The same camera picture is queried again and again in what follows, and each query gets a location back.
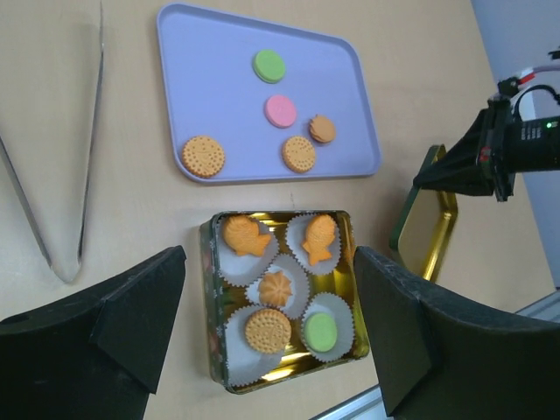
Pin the tan round cookie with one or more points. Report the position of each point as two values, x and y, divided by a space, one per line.
299 154
322 129
203 156
268 331

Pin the pink round cookie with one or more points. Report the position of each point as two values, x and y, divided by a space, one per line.
280 111

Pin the green round cookie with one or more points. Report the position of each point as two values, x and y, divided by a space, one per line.
320 332
269 66

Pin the orange fish cookie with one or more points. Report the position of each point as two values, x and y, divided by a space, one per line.
242 234
320 233

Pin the white paper cup top-right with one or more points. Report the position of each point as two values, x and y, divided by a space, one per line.
294 237

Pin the gold tin lid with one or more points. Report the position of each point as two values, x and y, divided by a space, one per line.
421 235

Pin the tan round cookie bottom-left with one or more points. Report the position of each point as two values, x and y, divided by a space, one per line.
203 156

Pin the white paper cup bottom-left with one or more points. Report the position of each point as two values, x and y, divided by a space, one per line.
244 364

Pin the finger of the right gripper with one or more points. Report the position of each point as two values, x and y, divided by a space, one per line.
458 170

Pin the gold cookie tin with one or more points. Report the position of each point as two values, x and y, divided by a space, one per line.
222 299

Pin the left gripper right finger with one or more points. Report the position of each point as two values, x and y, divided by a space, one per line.
439 355

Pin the white paper cup bottom-right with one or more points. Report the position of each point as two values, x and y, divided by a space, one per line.
342 314

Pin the lavender plastic tray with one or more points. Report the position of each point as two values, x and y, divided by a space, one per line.
212 90

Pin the tan round cookie bottom-middle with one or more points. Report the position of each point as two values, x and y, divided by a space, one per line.
299 154

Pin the swirl butter cookie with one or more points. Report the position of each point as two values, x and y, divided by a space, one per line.
275 289

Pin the tan round cookie top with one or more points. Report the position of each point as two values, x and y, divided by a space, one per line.
268 331

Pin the tan round cookie right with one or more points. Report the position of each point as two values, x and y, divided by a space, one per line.
322 129

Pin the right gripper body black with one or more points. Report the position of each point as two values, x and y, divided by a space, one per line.
510 144

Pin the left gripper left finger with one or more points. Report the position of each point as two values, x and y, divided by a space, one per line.
98 353

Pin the white paper cup top-left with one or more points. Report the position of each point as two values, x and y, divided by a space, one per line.
243 270

